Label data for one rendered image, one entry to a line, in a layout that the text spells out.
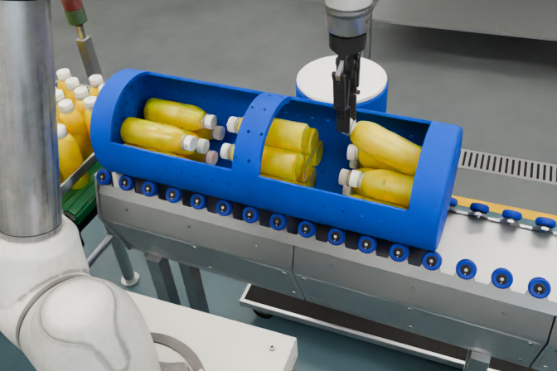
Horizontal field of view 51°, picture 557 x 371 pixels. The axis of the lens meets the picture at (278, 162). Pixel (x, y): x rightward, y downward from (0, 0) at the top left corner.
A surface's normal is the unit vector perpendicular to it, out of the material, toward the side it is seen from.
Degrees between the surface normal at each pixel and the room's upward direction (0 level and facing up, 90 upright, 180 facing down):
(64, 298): 5
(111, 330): 62
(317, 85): 0
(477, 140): 0
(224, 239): 71
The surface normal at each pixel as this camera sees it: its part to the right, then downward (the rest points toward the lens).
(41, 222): 0.67, 0.39
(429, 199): -0.36, 0.14
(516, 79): -0.07, -0.77
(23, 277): 0.26, 0.12
